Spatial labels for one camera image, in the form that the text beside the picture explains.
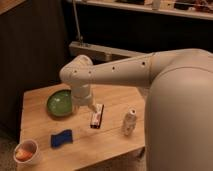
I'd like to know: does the grey metal rail bench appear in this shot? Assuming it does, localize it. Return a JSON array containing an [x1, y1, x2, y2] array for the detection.
[[69, 41, 141, 62]]

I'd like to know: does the white shelf ledge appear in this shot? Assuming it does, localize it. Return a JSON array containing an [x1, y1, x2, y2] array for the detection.
[[66, 0, 213, 22]]

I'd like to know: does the white cup with orange contents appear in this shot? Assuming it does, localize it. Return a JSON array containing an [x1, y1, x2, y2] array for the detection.
[[13, 139, 41, 165]]

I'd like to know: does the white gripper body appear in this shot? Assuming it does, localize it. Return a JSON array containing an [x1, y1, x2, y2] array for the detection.
[[71, 84, 103, 113]]

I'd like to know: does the blue sponge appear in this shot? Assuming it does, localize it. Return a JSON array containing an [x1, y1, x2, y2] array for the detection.
[[50, 129, 73, 148]]

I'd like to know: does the thin metal pole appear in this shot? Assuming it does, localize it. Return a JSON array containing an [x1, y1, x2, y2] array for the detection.
[[72, 0, 83, 45]]

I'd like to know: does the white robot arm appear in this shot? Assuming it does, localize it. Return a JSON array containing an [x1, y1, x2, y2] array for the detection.
[[60, 49, 213, 171]]

